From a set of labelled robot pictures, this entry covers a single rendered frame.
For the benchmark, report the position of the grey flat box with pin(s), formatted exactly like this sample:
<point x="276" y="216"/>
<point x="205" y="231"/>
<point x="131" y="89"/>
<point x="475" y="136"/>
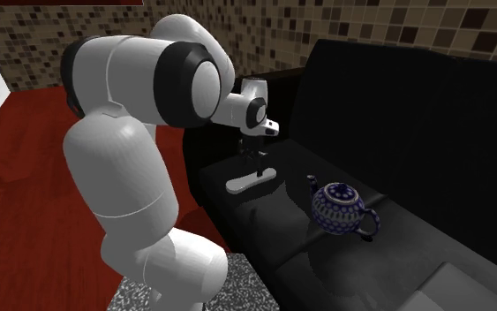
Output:
<point x="476" y="288"/>

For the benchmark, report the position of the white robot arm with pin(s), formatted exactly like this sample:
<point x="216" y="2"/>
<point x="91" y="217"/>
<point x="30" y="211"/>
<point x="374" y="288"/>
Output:
<point x="119" y="172"/>

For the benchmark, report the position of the white flat oblong object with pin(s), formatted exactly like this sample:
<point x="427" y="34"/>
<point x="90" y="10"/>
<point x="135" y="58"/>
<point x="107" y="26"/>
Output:
<point x="243" y="183"/>

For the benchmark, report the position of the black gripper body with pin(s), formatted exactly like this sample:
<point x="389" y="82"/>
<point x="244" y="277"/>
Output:
<point x="253" y="144"/>

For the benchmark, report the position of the blue patterned teapot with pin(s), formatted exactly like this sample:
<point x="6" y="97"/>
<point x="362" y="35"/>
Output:
<point x="338" y="211"/>

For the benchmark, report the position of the speckled grey robot stand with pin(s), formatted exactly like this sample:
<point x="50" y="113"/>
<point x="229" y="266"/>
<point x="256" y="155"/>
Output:
<point x="248" y="288"/>

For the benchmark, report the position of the black sofa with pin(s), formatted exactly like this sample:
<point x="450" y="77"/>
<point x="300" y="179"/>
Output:
<point x="403" y="129"/>

